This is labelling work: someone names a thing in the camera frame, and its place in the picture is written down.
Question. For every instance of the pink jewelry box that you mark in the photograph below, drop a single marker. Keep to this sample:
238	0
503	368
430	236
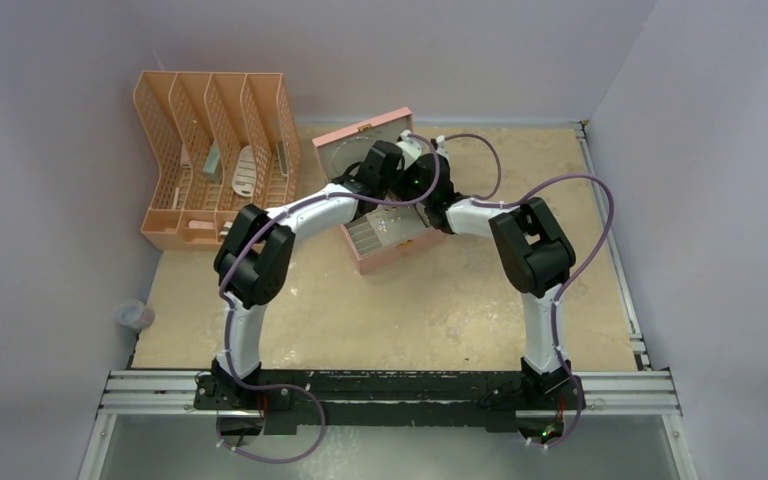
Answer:
335	151

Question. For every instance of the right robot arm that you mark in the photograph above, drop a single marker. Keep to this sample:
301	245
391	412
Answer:
536	257

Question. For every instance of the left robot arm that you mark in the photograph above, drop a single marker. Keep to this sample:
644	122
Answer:
253	261

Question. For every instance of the earrings in box tray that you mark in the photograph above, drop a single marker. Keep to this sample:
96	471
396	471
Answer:
387	220

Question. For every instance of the grey metal block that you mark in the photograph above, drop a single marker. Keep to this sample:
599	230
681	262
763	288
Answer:
212	167

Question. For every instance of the orange plastic file organizer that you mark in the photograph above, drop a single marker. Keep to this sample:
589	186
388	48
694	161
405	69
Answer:
221	140

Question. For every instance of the clear plastic cup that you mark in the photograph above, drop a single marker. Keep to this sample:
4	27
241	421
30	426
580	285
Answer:
134	314

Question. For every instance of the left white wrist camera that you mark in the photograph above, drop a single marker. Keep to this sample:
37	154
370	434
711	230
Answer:
411	148

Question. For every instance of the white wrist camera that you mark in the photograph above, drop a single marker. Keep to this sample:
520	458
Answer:
439	146
411	148

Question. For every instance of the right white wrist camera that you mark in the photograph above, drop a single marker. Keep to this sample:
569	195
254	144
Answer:
439	146

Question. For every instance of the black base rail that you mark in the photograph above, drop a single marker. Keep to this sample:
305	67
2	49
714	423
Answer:
490	400

